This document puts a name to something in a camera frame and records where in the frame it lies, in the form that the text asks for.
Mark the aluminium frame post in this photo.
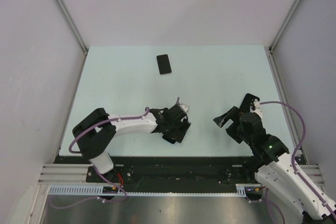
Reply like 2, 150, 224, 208
268, 0, 303, 53
54, 0, 88, 56

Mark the right aluminium frame post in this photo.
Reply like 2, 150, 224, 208
268, 0, 303, 53

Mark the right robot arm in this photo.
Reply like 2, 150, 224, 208
213, 105, 335, 223

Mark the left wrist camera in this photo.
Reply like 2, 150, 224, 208
178, 103, 190, 113

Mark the phone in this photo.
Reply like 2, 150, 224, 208
156, 54, 172, 75

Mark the left aluminium frame post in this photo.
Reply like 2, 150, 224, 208
54, 0, 88, 56

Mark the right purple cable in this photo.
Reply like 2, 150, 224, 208
258, 100, 336, 224

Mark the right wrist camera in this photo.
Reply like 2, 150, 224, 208
251, 99, 263, 119

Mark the white cable duct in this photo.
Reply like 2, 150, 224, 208
49, 185, 246, 197

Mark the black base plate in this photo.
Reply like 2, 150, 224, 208
54, 155, 263, 193

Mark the black phone case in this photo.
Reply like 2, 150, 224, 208
239, 93, 260, 115

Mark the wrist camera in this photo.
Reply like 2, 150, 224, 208
251, 99, 263, 119
178, 103, 190, 113

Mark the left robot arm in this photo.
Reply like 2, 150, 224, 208
69, 101, 191, 182

